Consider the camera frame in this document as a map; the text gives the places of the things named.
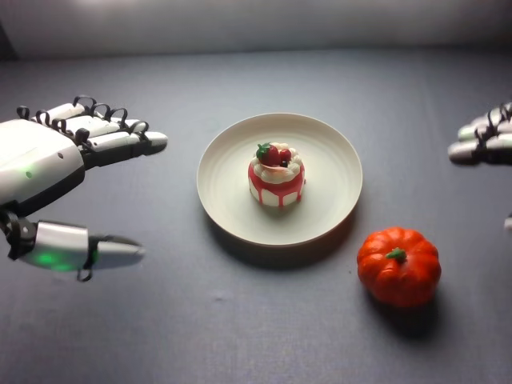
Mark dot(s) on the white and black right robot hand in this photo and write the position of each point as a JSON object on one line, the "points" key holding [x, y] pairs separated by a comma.
{"points": [[496, 144]]}

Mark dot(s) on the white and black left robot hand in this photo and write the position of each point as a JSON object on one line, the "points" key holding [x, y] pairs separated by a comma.
{"points": [[36, 156]]}

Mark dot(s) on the toy strawberry cream cake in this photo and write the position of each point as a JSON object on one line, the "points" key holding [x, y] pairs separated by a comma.
{"points": [[276, 184]]}

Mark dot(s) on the orange toy pumpkin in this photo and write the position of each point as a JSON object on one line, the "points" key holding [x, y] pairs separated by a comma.
{"points": [[400, 276]]}

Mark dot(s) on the round white plate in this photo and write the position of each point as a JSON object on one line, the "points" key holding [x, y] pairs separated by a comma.
{"points": [[320, 200]]}

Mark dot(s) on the grey table cloth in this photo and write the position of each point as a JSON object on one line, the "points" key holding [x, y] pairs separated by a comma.
{"points": [[240, 320]]}

